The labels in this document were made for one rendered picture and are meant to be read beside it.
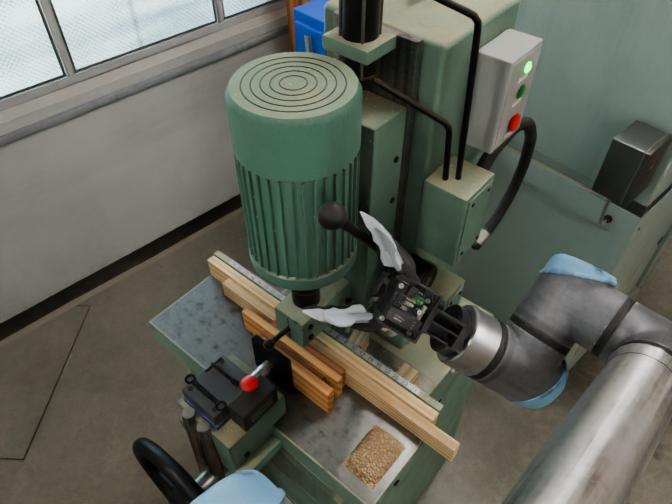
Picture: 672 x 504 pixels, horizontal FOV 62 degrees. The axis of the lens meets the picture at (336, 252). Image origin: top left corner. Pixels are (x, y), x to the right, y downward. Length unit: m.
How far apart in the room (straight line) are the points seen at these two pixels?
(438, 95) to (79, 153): 1.63
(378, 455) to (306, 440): 0.13
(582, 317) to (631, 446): 0.23
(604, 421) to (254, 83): 0.55
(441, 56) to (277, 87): 0.23
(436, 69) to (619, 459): 0.53
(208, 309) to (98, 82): 1.17
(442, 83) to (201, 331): 0.71
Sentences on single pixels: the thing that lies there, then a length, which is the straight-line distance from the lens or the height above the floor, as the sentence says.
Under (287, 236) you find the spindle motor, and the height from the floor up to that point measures 1.31.
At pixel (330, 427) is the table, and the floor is 0.90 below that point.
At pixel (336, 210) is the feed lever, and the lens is 0.65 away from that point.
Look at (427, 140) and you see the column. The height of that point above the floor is 1.37.
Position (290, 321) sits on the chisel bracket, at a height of 1.06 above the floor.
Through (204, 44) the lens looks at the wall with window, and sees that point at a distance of 2.36.
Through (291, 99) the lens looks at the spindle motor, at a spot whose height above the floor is 1.50.
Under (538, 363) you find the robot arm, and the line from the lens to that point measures 0.82.
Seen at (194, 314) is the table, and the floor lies 0.90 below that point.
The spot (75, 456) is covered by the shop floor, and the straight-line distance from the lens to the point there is 2.23.
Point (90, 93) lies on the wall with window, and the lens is 2.18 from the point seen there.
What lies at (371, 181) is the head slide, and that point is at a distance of 0.87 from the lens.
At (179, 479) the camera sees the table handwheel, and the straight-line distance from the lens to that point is 1.02.
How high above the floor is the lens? 1.87
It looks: 46 degrees down
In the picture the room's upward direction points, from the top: straight up
